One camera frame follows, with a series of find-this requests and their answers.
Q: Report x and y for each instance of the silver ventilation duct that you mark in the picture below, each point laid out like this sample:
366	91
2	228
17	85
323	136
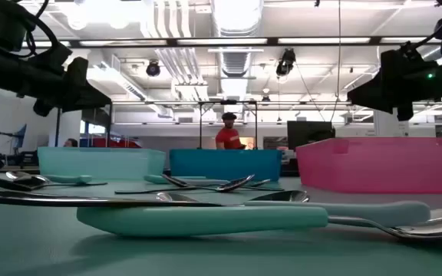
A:
236	15

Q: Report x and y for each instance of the pink plastic bin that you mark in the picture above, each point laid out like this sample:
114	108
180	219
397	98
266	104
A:
378	165

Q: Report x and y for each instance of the green table mat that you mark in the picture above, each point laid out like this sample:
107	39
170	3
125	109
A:
221	260

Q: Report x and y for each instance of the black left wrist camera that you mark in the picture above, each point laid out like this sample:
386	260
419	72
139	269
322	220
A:
54	57

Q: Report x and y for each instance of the person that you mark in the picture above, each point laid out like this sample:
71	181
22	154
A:
228	138
70	143

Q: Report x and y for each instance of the black distant rig frame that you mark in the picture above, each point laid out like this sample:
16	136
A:
256	126
57	130

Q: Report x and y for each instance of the black overhead frame bar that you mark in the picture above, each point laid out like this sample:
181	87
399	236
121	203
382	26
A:
169	42

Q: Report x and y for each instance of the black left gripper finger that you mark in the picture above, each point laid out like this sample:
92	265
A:
86	92

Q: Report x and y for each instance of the black distant monitor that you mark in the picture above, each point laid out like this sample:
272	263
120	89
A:
309	134

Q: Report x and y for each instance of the black ceiling spotlight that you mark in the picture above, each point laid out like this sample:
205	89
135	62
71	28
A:
285	63
153	69

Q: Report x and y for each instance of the red distant object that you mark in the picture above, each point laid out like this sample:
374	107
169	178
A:
109	143

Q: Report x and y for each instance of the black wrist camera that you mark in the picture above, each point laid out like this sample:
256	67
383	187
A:
407	55
54	57

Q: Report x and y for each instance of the dark blue plastic bin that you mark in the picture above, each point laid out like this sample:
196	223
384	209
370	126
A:
225	163

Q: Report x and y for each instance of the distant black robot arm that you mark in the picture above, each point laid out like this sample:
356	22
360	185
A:
25	158

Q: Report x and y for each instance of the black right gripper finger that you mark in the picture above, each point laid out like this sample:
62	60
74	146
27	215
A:
378	92

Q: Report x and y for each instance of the translucent light teal bin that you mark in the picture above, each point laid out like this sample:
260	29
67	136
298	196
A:
102	163

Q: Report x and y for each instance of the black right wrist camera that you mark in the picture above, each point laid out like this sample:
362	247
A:
407	55

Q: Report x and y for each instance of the distant blue screen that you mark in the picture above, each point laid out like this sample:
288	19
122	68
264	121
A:
20	136

